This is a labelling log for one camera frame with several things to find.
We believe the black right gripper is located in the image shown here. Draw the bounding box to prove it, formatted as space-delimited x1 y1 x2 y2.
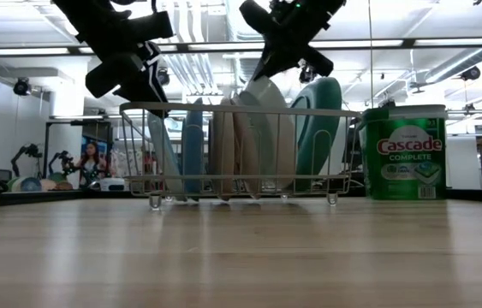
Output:
239 0 347 81

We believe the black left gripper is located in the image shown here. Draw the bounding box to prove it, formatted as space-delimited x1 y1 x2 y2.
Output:
51 0 176 117

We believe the plain white plate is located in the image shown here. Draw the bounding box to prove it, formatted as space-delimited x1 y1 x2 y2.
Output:
244 75 297 193

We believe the light blue plate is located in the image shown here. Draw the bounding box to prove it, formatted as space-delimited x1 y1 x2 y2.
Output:
146 111 186 202

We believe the person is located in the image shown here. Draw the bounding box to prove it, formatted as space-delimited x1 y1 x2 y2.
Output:
75 140 108 189

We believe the white background box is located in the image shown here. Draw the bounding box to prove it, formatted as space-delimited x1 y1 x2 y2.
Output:
98 177 127 192

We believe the black ceiling spotlight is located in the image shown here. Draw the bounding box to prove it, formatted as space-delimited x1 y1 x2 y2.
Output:
12 76 32 98
458 66 481 82

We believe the blue background plate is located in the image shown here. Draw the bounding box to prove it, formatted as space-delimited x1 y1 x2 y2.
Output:
20 176 43 193

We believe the overhead light beam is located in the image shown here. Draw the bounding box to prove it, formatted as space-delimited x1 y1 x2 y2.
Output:
0 37 482 56

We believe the green Cascade detergent tub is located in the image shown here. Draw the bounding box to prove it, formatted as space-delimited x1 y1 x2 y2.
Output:
358 104 448 201

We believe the wire dish rack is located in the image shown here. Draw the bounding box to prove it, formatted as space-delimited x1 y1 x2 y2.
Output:
119 101 362 210

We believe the black table frame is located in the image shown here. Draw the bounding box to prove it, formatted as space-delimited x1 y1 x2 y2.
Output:
0 187 482 210

